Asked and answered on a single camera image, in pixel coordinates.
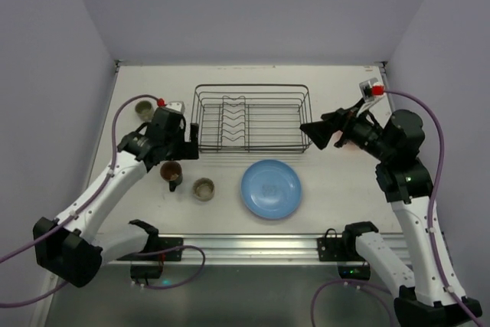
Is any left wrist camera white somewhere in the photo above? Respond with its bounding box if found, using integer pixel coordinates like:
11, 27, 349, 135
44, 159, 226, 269
165, 101, 185, 114

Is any orange white bowl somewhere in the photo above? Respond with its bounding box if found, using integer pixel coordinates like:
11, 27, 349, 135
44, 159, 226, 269
342, 142, 359, 151

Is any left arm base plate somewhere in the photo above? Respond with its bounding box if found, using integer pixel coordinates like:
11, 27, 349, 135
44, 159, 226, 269
118, 237, 184, 262

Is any speckled grey cup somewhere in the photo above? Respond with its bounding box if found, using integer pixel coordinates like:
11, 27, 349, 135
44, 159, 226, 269
191, 178, 215, 201

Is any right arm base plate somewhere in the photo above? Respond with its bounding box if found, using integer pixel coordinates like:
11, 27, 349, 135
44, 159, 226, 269
316, 221, 379, 262

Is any blue plate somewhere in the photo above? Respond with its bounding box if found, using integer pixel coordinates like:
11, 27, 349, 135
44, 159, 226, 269
240, 159, 302, 221

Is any black cup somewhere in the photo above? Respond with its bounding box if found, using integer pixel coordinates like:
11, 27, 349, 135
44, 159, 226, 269
160, 161, 183, 192

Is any aluminium rail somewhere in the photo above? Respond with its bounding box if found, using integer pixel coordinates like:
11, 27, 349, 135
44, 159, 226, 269
49, 231, 451, 267

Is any grey-green cup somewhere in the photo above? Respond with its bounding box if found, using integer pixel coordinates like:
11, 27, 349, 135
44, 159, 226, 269
134, 100, 155, 122

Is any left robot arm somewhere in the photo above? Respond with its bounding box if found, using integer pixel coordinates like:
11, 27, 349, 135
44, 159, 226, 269
33, 101, 199, 288

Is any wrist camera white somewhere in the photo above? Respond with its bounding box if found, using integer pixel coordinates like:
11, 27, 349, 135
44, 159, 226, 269
356, 77, 385, 116
165, 101, 185, 114

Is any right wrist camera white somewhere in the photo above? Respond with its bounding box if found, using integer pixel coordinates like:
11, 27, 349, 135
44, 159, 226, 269
356, 77, 385, 116

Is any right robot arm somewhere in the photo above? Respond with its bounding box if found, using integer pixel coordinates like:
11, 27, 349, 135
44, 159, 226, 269
300, 107, 482, 326

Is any black wire dish rack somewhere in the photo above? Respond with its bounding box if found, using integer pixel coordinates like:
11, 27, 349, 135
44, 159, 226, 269
191, 83, 312, 153

